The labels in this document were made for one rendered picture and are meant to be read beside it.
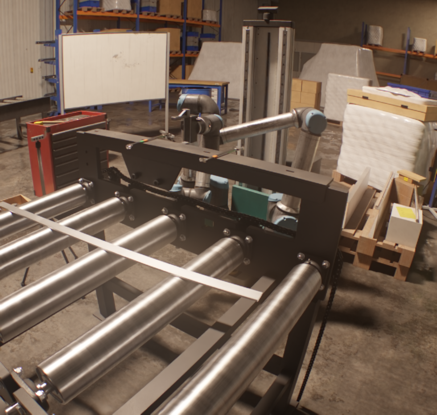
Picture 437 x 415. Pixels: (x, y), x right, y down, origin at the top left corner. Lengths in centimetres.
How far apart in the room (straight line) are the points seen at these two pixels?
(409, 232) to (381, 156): 176
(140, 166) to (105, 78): 449
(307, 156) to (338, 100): 747
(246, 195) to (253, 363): 174
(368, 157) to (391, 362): 290
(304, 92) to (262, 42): 714
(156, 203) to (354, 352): 143
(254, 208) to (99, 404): 158
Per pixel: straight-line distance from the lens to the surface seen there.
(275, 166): 122
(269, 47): 231
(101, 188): 179
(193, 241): 147
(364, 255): 295
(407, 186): 367
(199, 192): 212
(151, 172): 150
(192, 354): 100
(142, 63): 614
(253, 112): 238
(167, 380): 94
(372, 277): 293
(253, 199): 242
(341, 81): 931
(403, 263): 291
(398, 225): 283
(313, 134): 190
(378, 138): 440
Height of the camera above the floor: 153
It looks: 24 degrees down
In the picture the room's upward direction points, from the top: 2 degrees clockwise
